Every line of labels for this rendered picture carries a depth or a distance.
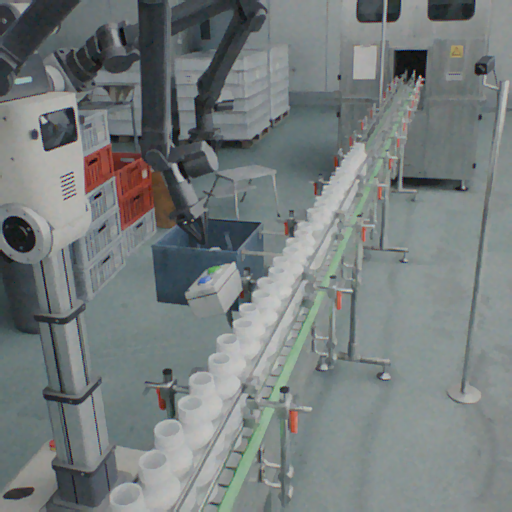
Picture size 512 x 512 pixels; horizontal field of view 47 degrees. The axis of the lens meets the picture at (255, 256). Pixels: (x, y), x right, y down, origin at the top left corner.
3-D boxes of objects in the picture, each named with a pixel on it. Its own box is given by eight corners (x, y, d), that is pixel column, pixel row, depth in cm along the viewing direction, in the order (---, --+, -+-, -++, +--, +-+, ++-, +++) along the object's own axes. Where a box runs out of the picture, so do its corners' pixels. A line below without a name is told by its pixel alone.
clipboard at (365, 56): (376, 79, 559) (378, 43, 546) (351, 79, 565) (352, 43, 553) (376, 79, 562) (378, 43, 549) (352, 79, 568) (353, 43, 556)
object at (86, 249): (85, 270, 366) (80, 236, 357) (25, 267, 373) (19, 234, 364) (123, 236, 421) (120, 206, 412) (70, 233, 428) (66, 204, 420)
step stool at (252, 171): (241, 201, 567) (240, 158, 551) (281, 216, 521) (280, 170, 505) (200, 211, 541) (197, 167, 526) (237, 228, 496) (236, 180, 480)
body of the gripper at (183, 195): (210, 202, 138) (198, 172, 136) (194, 215, 129) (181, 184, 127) (187, 209, 140) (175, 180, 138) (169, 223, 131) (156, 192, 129)
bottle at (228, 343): (207, 422, 104) (202, 341, 98) (229, 405, 109) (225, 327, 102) (233, 435, 101) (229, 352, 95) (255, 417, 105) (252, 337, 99)
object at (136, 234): (126, 259, 438) (122, 231, 429) (76, 256, 447) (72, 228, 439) (158, 232, 492) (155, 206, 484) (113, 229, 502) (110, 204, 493)
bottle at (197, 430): (195, 515, 85) (187, 422, 79) (170, 493, 89) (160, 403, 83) (226, 493, 89) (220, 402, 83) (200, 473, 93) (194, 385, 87)
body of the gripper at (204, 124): (194, 132, 201) (192, 110, 199) (222, 133, 199) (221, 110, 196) (187, 136, 196) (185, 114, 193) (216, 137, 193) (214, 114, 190)
